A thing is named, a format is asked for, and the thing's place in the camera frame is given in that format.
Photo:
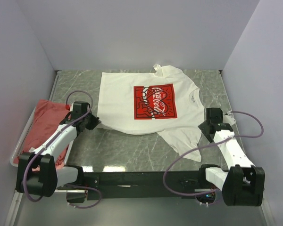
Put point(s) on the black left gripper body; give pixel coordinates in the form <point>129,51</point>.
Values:
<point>91,121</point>

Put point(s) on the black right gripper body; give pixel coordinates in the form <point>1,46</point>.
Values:
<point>203,126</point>

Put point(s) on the white t-shirt red print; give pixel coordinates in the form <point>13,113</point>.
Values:
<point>166,102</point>

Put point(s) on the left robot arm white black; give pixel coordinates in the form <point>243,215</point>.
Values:
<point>49,153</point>

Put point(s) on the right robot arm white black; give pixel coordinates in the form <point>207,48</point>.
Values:
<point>243,183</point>

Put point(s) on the red t-shirt in tray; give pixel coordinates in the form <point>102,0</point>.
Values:
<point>46,120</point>

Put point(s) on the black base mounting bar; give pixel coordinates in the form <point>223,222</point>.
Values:
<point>138,185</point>

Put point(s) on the white plastic tray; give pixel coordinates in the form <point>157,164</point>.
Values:
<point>20,144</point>

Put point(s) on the aluminium frame rail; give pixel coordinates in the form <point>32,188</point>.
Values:
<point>264,206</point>

